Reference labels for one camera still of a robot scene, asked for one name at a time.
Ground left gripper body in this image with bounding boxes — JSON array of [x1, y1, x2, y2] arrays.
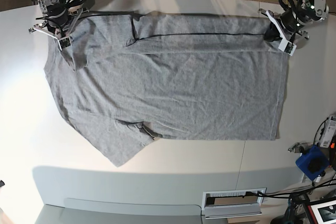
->
[[258, 8, 310, 43]]

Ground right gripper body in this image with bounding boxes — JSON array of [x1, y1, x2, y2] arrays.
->
[[28, 8, 84, 38]]

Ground grey T-shirt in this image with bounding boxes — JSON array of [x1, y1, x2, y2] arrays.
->
[[44, 13, 289, 167]]

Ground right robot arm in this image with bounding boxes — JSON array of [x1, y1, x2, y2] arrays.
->
[[29, 0, 88, 41]]

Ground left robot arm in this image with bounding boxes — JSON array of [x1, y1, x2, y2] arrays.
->
[[259, 0, 329, 43]]

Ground white barcode power adapter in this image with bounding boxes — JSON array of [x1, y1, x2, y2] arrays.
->
[[319, 114, 335, 148]]

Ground metal table clamp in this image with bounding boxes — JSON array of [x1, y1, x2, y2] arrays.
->
[[288, 142, 312, 154]]

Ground blue plastic device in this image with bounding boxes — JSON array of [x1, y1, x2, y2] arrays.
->
[[296, 145, 330, 181]]

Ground framed picture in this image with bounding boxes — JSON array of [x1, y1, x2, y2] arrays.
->
[[306, 199, 335, 224]]

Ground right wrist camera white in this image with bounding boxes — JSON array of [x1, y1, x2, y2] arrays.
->
[[57, 36, 72, 51]]

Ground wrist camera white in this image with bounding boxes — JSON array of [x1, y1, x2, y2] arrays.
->
[[57, 36, 72, 51], [278, 38, 297, 56]]

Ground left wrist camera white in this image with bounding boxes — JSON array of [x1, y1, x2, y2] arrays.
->
[[278, 38, 297, 56]]

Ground table cable grommet box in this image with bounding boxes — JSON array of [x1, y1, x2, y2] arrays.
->
[[201, 188, 266, 219]]

